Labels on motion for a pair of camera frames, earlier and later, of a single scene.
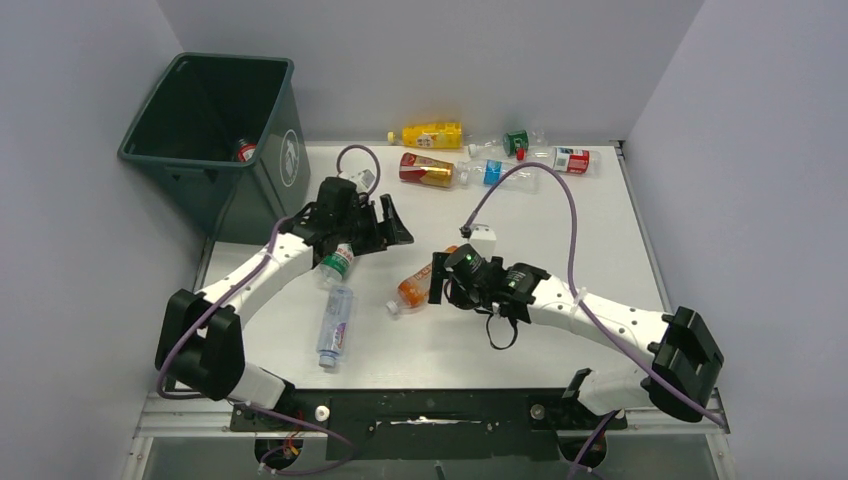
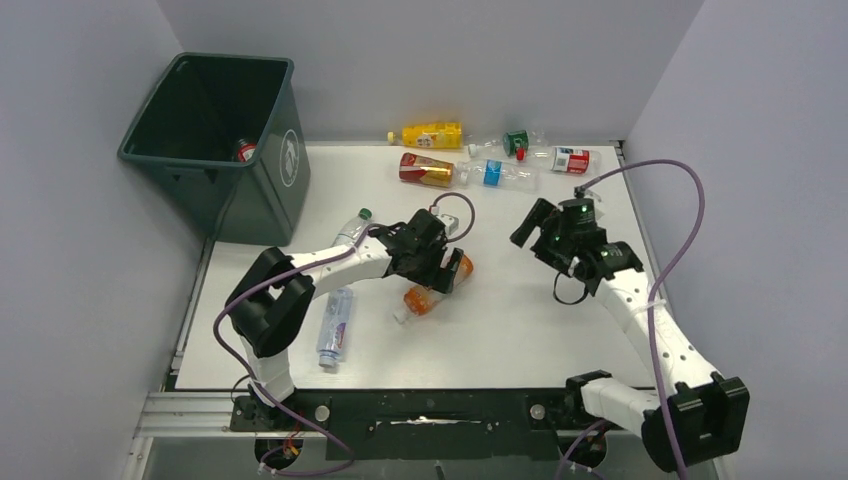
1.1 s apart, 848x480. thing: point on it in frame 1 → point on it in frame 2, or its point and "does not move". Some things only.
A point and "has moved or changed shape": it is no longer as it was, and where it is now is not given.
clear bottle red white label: x=246 y=150 does not move
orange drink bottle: x=414 y=293 has moved or changed shape
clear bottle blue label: x=485 y=176 does not move
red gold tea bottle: x=425 y=170 does not move
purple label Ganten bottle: x=334 y=324 does not move
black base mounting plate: x=431 y=424 does not move
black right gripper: x=440 y=273 → x=547 y=217
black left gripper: x=381 y=237 → x=437 y=278
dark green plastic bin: x=226 y=133 does not move
